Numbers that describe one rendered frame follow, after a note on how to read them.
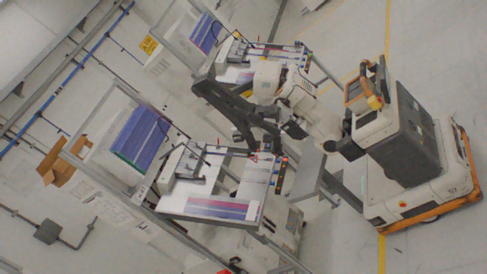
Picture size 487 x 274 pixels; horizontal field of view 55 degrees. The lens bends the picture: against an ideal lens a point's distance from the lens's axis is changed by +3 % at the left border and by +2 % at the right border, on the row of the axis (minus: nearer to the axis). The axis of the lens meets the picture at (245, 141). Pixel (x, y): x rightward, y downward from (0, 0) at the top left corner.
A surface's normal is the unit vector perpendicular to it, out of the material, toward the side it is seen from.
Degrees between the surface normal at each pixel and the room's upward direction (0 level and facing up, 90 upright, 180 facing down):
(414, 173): 90
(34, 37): 90
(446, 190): 90
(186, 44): 90
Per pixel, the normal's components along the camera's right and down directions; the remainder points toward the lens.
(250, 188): -0.07, -0.73
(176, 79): -0.22, 0.68
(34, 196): 0.66, -0.41
